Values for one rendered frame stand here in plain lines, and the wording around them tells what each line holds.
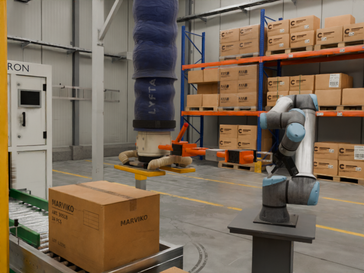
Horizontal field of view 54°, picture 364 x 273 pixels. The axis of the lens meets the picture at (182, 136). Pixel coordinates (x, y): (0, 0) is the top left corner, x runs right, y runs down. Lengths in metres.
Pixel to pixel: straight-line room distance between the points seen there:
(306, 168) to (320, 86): 6.72
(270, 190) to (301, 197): 0.19
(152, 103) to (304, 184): 1.07
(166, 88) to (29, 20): 10.06
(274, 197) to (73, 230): 1.22
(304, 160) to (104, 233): 1.27
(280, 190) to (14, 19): 10.08
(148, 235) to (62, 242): 0.53
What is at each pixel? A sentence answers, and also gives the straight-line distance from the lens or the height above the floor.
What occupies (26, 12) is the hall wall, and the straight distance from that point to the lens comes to 11.72.
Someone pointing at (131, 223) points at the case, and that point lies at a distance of 2.07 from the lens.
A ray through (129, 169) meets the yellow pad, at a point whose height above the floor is 1.14.
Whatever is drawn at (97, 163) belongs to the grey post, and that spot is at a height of 0.73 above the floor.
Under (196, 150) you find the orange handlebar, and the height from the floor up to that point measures 1.26.
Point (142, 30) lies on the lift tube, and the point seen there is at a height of 1.82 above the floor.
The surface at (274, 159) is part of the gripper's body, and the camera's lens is 2.06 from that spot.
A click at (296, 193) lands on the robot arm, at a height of 0.96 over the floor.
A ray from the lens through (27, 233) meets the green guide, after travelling 2.69.
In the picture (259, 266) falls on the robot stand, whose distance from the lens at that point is 2.43.
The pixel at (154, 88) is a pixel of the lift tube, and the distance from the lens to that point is 1.79.
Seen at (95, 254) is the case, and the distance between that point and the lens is 2.06.
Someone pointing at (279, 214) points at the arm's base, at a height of 0.81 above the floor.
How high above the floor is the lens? 1.40
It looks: 3 degrees down
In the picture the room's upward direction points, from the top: 1 degrees clockwise
